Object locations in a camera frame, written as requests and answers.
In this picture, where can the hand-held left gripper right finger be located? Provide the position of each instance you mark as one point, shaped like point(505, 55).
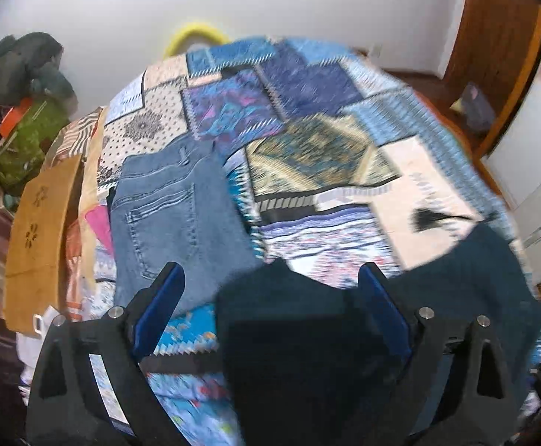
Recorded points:
point(384, 311)

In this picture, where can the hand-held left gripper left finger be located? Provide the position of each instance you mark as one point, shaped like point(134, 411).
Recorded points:
point(158, 309)

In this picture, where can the dark teal pants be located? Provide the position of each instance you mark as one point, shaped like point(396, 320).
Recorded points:
point(298, 357)

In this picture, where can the blue denim jeans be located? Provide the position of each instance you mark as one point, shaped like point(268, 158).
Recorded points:
point(168, 223)

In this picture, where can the white plastic piece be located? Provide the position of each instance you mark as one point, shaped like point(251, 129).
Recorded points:
point(40, 323)

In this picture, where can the tan wooden board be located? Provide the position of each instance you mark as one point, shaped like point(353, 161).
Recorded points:
point(38, 241)

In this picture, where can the brown striped cloth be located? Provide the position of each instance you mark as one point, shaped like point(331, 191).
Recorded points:
point(77, 134)

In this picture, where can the white cabinet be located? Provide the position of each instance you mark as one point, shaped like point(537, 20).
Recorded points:
point(530, 172)

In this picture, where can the green patterned cloth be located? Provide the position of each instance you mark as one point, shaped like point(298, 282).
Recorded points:
point(28, 144)

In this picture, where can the purple bag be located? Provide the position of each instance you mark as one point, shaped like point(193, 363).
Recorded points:
point(477, 107)

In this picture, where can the orange box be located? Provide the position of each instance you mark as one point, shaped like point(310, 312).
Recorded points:
point(12, 118)

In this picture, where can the patchwork printed blanket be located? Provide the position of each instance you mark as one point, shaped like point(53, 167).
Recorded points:
point(307, 83)

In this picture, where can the dark grey cloth pile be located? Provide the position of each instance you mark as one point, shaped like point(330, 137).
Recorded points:
point(19, 65)

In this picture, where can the brown wooden door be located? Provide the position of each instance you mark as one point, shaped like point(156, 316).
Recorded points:
point(488, 32)

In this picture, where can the white wall outlet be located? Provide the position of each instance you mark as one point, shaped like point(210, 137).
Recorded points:
point(375, 51)

